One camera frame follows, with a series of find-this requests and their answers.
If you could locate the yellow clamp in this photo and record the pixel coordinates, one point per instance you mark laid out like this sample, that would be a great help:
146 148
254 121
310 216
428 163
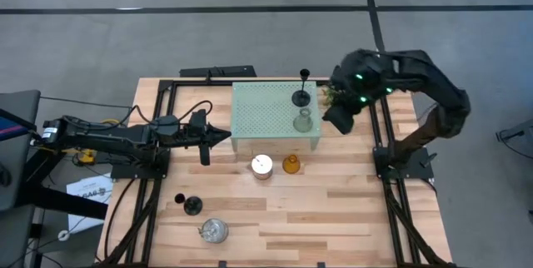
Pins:
87 157

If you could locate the blue fabric item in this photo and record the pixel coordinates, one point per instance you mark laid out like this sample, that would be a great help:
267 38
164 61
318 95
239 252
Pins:
8 130

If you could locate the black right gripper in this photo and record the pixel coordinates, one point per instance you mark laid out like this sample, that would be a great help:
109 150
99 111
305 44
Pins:
339 119

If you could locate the metal tin candle orange label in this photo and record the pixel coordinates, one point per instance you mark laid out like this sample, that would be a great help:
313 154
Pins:
262 166

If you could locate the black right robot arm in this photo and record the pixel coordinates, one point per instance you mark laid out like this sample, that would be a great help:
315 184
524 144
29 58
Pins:
416 68

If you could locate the tall black candlestick holder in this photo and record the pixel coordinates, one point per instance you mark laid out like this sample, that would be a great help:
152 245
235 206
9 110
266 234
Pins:
192 205
300 98

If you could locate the amber glass candle holder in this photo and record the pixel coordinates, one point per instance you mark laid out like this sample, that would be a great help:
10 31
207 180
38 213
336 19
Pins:
291 164

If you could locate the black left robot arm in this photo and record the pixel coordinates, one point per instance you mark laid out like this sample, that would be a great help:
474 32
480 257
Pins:
104 135

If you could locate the small green artificial plant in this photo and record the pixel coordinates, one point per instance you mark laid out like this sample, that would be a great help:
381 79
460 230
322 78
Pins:
329 95

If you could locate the black floor stand frame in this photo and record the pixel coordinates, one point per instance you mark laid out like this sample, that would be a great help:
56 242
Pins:
62 205

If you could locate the white printed paper sheet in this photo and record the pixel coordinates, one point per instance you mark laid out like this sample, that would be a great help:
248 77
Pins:
89 189

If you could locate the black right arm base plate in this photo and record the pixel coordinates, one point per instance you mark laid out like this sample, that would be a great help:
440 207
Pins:
416 170

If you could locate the green perforated metal shelf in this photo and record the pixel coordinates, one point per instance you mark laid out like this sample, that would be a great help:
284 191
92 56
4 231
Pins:
258 110

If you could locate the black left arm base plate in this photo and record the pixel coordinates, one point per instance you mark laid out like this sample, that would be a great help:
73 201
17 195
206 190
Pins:
125 172

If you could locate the black aluminium table frame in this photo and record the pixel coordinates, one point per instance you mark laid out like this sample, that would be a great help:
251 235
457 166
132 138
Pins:
200 81

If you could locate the black flat box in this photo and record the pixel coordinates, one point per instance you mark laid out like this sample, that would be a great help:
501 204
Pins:
216 71

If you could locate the black stand leg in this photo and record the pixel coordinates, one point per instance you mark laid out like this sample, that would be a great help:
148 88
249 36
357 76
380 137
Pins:
514 134

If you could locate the white round disc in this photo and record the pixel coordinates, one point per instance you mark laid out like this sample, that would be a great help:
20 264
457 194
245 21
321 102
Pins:
63 235

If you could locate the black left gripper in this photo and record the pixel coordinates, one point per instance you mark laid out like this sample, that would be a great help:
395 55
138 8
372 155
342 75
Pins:
197 128

